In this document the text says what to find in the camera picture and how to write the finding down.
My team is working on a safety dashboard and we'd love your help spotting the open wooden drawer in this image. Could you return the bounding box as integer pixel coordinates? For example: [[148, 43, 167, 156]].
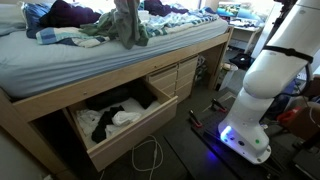
[[66, 81, 178, 172]]

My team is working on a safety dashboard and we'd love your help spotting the small wooden drawer unit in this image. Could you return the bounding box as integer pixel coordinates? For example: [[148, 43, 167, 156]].
[[145, 56, 198, 102]]

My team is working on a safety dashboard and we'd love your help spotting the blue-grey mattress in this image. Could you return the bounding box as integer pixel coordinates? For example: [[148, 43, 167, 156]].
[[0, 4, 228, 98]]

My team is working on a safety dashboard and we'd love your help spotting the white desk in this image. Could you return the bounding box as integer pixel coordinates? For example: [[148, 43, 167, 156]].
[[229, 20, 262, 54]]

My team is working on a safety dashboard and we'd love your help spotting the wooden bed frame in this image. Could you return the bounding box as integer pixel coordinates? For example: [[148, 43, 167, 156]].
[[1, 26, 233, 180]]

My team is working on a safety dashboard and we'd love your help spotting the red-handled clamp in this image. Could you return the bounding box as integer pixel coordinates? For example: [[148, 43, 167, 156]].
[[188, 110, 202, 128], [211, 99, 227, 113]]

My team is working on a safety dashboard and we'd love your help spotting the white cable on floor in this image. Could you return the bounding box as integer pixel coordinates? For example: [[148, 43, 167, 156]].
[[131, 134, 164, 180]]

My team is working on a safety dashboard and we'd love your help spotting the blue striped blanket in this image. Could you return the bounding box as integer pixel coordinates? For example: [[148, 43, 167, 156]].
[[22, 0, 219, 48]]

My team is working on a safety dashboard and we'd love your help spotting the white rolled garment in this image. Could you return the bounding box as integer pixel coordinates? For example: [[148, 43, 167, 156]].
[[112, 111, 141, 126]]

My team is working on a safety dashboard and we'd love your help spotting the dark purple garment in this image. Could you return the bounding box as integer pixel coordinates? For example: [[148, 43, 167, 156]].
[[39, 0, 101, 28]]

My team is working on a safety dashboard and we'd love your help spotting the light green t-shirt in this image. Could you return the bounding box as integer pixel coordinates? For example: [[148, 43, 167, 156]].
[[114, 0, 140, 49]]

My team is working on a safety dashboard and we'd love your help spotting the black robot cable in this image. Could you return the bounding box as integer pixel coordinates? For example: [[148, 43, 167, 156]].
[[262, 45, 314, 98]]

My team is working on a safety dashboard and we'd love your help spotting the green clothes pile on bed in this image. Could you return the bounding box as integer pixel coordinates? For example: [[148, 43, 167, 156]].
[[80, 9, 149, 46]]

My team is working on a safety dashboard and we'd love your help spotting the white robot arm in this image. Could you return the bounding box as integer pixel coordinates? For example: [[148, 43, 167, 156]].
[[218, 0, 320, 164]]

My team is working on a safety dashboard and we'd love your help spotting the black garment in drawer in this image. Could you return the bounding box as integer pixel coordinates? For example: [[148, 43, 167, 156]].
[[91, 106, 124, 143]]

